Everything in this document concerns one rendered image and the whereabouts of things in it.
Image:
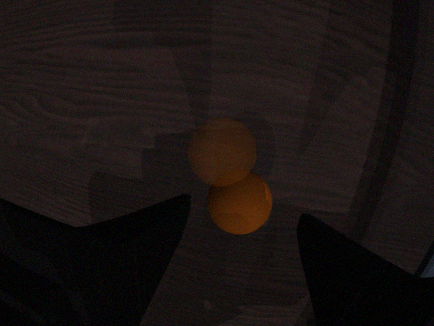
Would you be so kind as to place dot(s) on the blue-grey l-shaped low wall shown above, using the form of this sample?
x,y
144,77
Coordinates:
x,y
427,265

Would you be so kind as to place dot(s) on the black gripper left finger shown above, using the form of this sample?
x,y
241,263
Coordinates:
x,y
111,269

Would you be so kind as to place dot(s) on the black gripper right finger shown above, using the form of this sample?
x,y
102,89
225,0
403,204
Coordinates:
x,y
351,286

